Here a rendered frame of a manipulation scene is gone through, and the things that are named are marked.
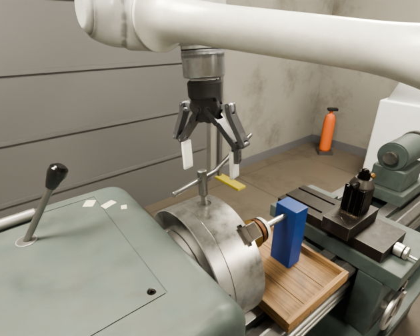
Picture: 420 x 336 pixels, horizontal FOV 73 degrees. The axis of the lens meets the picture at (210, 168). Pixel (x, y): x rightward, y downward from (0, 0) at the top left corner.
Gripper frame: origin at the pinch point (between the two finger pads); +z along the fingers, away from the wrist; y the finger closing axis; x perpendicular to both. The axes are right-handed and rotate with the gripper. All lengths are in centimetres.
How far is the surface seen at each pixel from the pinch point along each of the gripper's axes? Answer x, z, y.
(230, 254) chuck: 9.8, 13.9, -11.3
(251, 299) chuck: 8.2, 25.4, -15.1
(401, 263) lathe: -45, 42, -42
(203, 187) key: 4.2, 3.2, -1.0
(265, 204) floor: -190, 119, 75
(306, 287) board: -21, 44, -18
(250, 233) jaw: 0.7, 13.9, -11.1
